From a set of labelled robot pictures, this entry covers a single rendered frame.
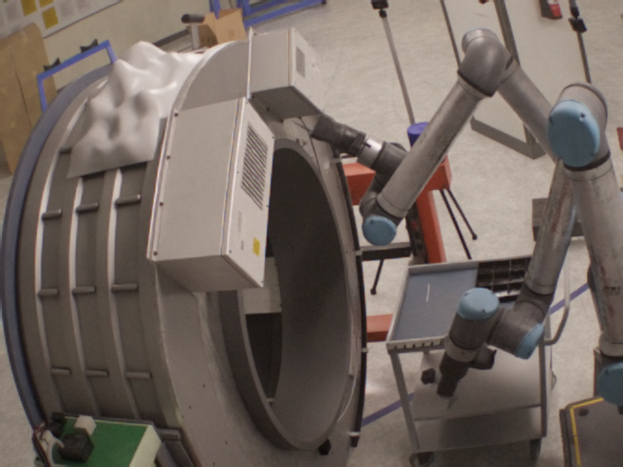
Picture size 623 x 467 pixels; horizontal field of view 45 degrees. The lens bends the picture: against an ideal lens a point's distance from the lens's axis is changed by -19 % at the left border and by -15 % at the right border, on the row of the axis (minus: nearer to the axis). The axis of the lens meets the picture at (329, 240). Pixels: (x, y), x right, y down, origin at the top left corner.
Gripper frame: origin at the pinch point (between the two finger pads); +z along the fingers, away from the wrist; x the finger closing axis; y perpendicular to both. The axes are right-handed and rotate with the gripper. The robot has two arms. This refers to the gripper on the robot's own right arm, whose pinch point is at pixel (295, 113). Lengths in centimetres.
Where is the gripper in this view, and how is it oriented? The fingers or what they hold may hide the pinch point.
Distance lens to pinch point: 239.9
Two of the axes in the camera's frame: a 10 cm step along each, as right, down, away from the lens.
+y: -0.5, 0.0, 10.0
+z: -8.9, -4.5, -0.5
